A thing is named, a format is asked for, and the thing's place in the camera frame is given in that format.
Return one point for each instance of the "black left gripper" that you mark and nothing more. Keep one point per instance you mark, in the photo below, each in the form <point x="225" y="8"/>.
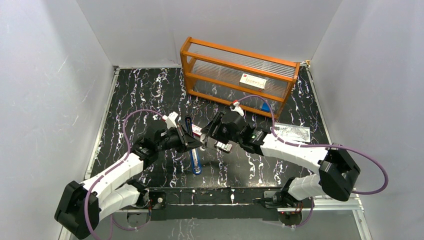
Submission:
<point x="182" y="136"/>

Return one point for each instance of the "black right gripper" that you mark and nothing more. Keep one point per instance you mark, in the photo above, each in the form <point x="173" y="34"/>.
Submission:
<point x="210" y="128"/>

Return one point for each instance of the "staple strips tray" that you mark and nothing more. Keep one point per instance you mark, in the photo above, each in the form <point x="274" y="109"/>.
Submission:
<point x="224" y="147"/>

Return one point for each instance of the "red white staple box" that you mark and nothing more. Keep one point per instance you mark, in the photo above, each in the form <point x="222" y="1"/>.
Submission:
<point x="197" y="131"/>

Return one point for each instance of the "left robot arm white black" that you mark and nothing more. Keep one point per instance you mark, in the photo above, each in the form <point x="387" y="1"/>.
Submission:
<point x="83" y="205"/>

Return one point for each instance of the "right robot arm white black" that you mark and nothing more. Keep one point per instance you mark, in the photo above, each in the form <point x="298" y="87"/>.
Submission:
<point x="334" y="171"/>

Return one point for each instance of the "small blue box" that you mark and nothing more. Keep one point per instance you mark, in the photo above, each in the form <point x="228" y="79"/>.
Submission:
<point x="265" y="107"/>

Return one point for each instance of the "white cardboard box red labels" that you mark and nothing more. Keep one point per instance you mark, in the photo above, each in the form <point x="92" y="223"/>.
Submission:
<point x="252" y="82"/>

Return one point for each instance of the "orange wooden shelf rack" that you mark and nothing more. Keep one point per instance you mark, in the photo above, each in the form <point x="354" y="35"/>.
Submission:
<point x="212" y="71"/>

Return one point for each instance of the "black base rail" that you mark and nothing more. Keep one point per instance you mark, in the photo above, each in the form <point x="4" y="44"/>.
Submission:
<point x="263" y="203"/>

